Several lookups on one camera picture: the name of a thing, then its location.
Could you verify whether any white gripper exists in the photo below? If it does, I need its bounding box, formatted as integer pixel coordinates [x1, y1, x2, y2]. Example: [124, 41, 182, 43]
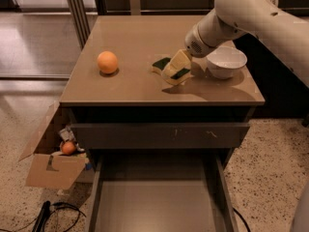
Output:
[161, 25, 214, 85]

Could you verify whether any green and yellow sponge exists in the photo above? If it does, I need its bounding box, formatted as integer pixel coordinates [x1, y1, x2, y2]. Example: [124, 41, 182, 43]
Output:
[152, 57, 191, 86]

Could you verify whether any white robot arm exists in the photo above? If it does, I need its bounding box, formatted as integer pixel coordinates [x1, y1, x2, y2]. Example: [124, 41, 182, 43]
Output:
[185, 0, 309, 232]

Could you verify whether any grey drawer cabinet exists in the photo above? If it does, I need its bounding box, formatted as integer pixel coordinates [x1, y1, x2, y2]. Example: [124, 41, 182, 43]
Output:
[59, 14, 266, 169]

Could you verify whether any grey top drawer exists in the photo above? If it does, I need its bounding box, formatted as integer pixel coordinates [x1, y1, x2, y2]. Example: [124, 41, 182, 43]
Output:
[71, 123, 249, 150]

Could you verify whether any open grey middle drawer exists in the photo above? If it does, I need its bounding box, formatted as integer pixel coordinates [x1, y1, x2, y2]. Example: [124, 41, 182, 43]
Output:
[85, 154, 239, 232]

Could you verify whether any white ceramic bowl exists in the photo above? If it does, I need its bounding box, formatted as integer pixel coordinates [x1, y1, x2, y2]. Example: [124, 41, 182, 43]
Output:
[206, 46, 247, 79]

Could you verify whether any orange fruit on cabinet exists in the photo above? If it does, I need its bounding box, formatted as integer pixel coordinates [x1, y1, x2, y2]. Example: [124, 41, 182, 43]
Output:
[97, 51, 118, 74]

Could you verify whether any crumpled wrapper in box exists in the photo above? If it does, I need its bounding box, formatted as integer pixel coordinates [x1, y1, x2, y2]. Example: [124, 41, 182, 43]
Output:
[59, 127, 75, 142]

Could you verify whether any small orange in box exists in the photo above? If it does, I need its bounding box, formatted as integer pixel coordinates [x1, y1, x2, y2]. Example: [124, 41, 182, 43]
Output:
[61, 141, 76, 156]

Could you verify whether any open cardboard box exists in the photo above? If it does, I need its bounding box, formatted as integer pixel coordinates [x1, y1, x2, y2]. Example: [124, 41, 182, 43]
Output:
[19, 102, 87, 189]

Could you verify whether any black cable right floor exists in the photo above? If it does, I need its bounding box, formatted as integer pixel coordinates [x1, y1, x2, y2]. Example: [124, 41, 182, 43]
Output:
[233, 207, 252, 232]

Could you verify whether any black cable on floor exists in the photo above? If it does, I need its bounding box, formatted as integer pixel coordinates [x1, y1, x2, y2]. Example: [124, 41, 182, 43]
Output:
[0, 201, 88, 232]

